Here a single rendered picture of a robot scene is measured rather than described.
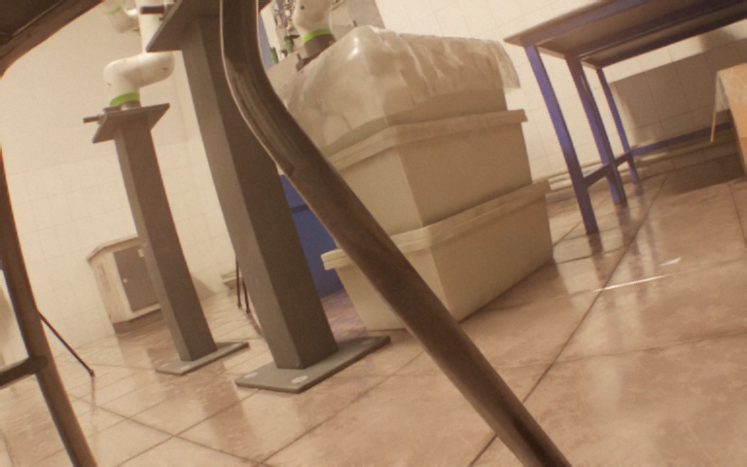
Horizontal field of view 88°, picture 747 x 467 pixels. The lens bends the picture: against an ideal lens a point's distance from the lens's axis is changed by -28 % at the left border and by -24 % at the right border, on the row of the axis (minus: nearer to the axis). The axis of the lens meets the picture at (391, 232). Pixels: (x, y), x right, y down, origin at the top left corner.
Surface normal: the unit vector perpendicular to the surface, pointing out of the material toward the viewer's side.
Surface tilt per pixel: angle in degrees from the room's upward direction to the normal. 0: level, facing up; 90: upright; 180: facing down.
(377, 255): 88
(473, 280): 96
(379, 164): 96
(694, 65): 90
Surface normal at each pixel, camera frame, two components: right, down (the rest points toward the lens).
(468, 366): -0.01, 0.02
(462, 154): 0.69, -0.07
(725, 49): -0.59, 0.24
